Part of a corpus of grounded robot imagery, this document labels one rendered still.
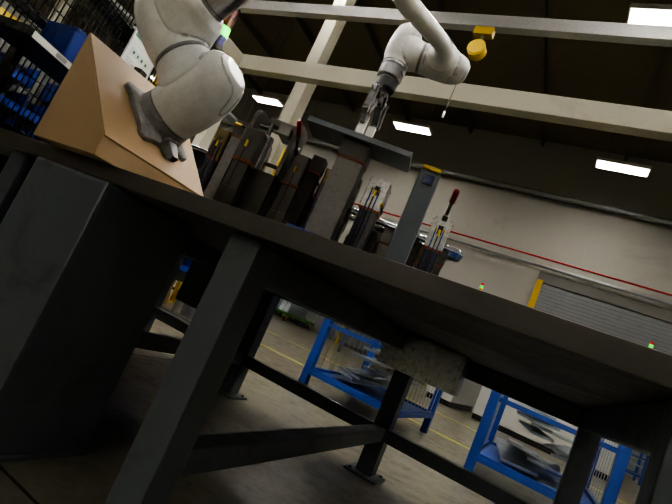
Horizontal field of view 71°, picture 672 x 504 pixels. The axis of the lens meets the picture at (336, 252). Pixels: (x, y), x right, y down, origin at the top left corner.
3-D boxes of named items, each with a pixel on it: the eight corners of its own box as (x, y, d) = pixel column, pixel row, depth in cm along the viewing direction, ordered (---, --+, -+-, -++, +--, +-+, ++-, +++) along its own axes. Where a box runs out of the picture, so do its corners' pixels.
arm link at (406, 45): (380, 51, 159) (417, 64, 157) (398, 13, 161) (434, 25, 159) (380, 69, 170) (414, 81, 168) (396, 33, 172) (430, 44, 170)
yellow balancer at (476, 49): (458, 123, 380) (495, 34, 392) (456, 116, 371) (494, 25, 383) (439, 120, 388) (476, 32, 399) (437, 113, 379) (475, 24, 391)
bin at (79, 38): (119, 106, 194) (133, 79, 196) (61, 59, 165) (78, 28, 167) (89, 96, 199) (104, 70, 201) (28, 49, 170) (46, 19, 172)
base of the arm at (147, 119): (142, 150, 117) (160, 139, 116) (122, 81, 124) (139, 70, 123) (188, 175, 134) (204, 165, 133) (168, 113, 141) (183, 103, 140)
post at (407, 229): (389, 303, 153) (439, 183, 159) (390, 301, 146) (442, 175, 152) (368, 294, 154) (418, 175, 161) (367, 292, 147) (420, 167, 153)
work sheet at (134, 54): (132, 107, 234) (160, 54, 238) (106, 82, 212) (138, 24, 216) (129, 106, 234) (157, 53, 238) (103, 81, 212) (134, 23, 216)
